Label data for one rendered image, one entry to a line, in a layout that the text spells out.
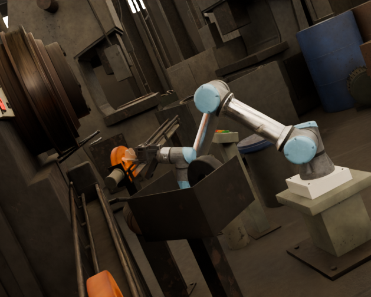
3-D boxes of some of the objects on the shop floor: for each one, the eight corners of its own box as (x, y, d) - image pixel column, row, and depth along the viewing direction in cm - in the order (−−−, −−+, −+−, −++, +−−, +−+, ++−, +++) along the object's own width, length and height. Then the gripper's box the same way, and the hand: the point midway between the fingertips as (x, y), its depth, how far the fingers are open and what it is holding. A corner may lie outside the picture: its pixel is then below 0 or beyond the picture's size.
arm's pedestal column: (355, 215, 230) (337, 168, 227) (413, 235, 192) (393, 178, 188) (287, 253, 223) (267, 204, 219) (332, 281, 184) (309, 223, 180)
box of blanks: (220, 185, 386) (183, 99, 374) (177, 184, 460) (144, 111, 448) (307, 135, 430) (276, 56, 418) (254, 140, 504) (227, 73, 492)
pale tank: (163, 129, 1025) (75, -72, 956) (156, 128, 1114) (75, -56, 1045) (200, 112, 1041) (116, -87, 973) (190, 112, 1130) (112, -70, 1062)
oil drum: (344, 113, 451) (311, 25, 437) (314, 114, 508) (284, 36, 495) (394, 89, 461) (364, 2, 448) (358, 92, 519) (331, 16, 506)
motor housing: (173, 321, 206) (122, 214, 198) (163, 302, 228) (117, 204, 220) (199, 307, 209) (150, 200, 201) (187, 289, 230) (143, 192, 222)
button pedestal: (258, 241, 250) (213, 136, 241) (242, 231, 273) (201, 134, 264) (283, 228, 253) (240, 123, 243) (266, 218, 276) (226, 123, 267)
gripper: (164, 142, 215) (122, 142, 222) (157, 148, 207) (114, 148, 214) (166, 159, 217) (125, 159, 224) (159, 166, 209) (117, 166, 216)
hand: (123, 159), depth 220 cm, fingers closed
